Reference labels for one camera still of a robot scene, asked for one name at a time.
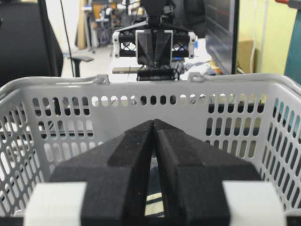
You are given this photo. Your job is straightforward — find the right gripper black foam right finger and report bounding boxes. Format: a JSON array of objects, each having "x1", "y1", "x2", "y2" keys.
[{"x1": 153, "y1": 119, "x2": 288, "y2": 226}]

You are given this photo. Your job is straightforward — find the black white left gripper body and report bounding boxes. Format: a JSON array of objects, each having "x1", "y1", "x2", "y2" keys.
[{"x1": 112, "y1": 20, "x2": 196, "y2": 81}]

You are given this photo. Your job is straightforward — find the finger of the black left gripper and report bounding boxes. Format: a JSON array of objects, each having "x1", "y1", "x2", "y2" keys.
[
  {"x1": 139, "y1": 32, "x2": 155, "y2": 66},
  {"x1": 155, "y1": 32, "x2": 171, "y2": 66}
]

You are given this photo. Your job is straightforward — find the right gripper black foam left finger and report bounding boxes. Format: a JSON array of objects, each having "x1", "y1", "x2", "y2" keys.
[{"x1": 23, "y1": 119, "x2": 155, "y2": 226}]

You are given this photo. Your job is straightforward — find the striped cloth in basket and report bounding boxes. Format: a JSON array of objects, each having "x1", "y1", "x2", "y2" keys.
[{"x1": 145, "y1": 151, "x2": 164, "y2": 218}]

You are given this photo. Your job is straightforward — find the white plastic shopping basket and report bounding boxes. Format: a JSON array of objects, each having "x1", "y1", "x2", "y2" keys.
[{"x1": 0, "y1": 73, "x2": 301, "y2": 217}]

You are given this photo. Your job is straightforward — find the black computer monitor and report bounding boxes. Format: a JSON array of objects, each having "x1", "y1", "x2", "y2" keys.
[{"x1": 204, "y1": 0, "x2": 240, "y2": 74}]

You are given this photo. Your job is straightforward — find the cardboard box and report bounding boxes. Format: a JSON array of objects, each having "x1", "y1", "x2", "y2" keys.
[{"x1": 237, "y1": 39, "x2": 254, "y2": 73}]

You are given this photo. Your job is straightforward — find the black office chair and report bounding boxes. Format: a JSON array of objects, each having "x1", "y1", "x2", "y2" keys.
[{"x1": 0, "y1": 0, "x2": 95, "y2": 81}]

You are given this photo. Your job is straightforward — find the black hanging cable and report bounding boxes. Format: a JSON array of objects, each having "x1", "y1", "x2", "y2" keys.
[{"x1": 60, "y1": 0, "x2": 78, "y2": 77}]

